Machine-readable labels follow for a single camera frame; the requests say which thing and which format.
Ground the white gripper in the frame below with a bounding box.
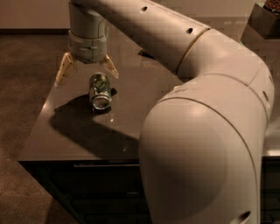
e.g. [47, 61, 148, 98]
[55, 31, 119, 88]

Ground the green soda can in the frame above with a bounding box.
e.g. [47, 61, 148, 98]
[88, 73, 112, 110]

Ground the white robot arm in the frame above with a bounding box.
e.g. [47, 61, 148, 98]
[56, 0, 275, 224]

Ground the dark drawer cabinet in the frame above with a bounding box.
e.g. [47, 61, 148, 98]
[20, 159, 280, 224]

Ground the dark box with snacks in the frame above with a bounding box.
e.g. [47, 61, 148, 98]
[241, 3, 280, 42]

